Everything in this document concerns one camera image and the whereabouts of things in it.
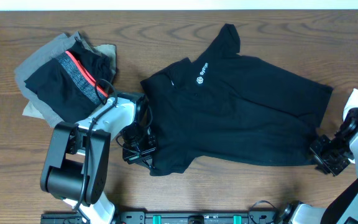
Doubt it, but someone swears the black polo shirt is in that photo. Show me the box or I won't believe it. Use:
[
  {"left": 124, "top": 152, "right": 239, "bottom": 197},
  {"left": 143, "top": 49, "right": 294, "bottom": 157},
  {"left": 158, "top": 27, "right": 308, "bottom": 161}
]
[{"left": 141, "top": 24, "right": 333, "bottom": 176}]

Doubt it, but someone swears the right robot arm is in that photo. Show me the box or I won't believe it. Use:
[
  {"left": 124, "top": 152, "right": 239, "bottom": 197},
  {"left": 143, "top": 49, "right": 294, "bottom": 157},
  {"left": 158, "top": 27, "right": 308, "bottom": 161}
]
[{"left": 281, "top": 108, "right": 358, "bottom": 223}]

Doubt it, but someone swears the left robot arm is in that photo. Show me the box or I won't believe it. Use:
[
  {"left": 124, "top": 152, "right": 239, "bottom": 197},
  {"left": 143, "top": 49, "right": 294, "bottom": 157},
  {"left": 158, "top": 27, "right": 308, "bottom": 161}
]
[{"left": 40, "top": 92, "right": 157, "bottom": 223}]

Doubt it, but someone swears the grey folded garment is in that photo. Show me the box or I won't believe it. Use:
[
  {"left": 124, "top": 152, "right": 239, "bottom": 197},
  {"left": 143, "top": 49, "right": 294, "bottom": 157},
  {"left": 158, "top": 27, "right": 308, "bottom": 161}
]
[{"left": 14, "top": 31, "right": 83, "bottom": 129}]

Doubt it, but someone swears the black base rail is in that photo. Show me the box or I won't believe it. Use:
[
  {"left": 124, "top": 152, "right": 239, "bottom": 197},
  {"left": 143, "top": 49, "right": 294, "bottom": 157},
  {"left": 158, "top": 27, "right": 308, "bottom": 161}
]
[{"left": 40, "top": 212, "right": 275, "bottom": 224}]

